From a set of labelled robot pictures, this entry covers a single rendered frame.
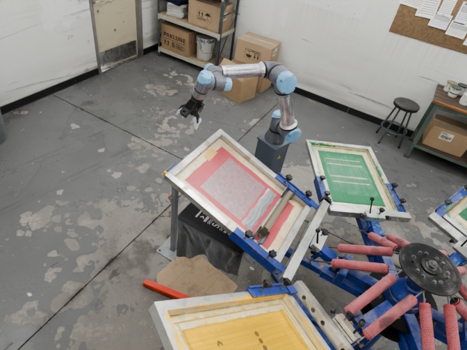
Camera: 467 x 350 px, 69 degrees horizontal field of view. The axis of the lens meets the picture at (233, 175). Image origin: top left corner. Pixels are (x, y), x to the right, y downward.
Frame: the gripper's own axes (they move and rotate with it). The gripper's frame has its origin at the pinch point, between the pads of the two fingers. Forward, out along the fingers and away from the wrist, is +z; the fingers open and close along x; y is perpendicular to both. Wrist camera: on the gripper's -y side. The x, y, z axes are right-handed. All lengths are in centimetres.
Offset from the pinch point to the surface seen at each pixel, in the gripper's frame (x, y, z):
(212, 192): -37.5, -14.5, 16.5
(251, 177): -49, 16, 17
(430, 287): -148, -12, -26
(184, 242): -40, -20, 69
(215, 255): -62, -21, 55
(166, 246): -24, 10, 148
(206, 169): -25.1, -3.2, 16.1
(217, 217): -50, -28, 13
